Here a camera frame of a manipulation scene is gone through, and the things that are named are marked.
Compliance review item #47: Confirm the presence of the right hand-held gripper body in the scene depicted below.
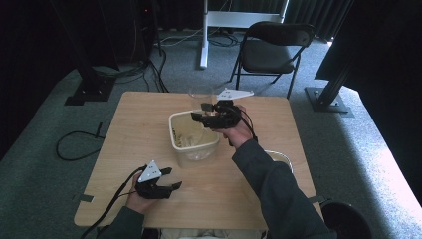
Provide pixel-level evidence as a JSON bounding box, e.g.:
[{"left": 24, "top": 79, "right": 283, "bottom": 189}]
[{"left": 202, "top": 87, "right": 255, "bottom": 130}]

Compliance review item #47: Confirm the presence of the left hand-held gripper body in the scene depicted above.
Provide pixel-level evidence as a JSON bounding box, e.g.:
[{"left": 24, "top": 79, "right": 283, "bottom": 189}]
[{"left": 134, "top": 159, "right": 173, "bottom": 200}]

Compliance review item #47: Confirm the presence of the cream square plastic bin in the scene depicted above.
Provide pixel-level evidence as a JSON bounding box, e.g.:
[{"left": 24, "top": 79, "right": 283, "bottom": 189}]
[{"left": 168, "top": 110, "right": 221, "bottom": 169}]

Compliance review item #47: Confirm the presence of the person's left hand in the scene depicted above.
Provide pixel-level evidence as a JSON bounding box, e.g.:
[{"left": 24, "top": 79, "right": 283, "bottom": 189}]
[{"left": 125, "top": 173, "right": 157, "bottom": 213}]

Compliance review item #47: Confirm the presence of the person's right hand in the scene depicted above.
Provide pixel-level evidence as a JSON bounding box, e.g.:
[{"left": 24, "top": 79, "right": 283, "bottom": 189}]
[{"left": 213, "top": 106, "right": 258, "bottom": 150}]

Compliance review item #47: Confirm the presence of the clear printed plastic bag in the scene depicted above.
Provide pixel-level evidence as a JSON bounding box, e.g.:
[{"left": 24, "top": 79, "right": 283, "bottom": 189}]
[{"left": 172, "top": 123, "right": 208, "bottom": 147}]

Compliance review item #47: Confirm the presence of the black folding chair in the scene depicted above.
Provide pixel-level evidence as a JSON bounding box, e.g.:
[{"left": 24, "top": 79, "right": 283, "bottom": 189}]
[{"left": 229, "top": 21, "right": 317, "bottom": 100}]

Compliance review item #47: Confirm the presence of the black metal stand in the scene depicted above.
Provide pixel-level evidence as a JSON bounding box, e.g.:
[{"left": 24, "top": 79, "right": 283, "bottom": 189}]
[
  {"left": 305, "top": 0, "right": 355, "bottom": 118},
  {"left": 49, "top": 0, "right": 117, "bottom": 107}
]

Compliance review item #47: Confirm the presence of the black round bin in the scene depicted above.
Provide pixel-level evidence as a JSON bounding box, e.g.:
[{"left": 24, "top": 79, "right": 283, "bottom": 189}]
[{"left": 319, "top": 199, "right": 374, "bottom": 239}]

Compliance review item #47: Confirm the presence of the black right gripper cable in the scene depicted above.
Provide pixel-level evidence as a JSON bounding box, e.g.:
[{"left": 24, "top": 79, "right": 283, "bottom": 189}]
[{"left": 228, "top": 107, "right": 259, "bottom": 147}]

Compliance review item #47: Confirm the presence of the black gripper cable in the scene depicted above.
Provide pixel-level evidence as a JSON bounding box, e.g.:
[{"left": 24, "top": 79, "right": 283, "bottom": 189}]
[
  {"left": 228, "top": 107, "right": 259, "bottom": 147},
  {"left": 79, "top": 164, "right": 147, "bottom": 239}
]

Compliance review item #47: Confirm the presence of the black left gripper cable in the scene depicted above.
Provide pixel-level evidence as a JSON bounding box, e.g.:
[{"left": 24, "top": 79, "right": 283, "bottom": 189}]
[{"left": 79, "top": 164, "right": 147, "bottom": 239}]

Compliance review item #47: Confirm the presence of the bundle of black floor cables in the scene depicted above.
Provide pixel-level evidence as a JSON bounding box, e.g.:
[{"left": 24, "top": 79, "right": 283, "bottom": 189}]
[{"left": 93, "top": 19, "right": 170, "bottom": 94}]

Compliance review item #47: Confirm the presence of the white floor cable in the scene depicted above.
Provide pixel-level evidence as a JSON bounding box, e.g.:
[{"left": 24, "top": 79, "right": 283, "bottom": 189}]
[{"left": 155, "top": 28, "right": 204, "bottom": 48}]

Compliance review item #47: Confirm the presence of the black looped floor cable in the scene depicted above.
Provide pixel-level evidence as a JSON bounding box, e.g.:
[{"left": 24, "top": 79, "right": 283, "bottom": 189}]
[{"left": 55, "top": 121, "right": 106, "bottom": 162}]

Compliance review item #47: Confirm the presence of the white desk frame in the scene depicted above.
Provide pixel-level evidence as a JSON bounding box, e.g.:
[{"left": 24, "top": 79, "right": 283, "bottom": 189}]
[{"left": 198, "top": 0, "right": 290, "bottom": 70}]

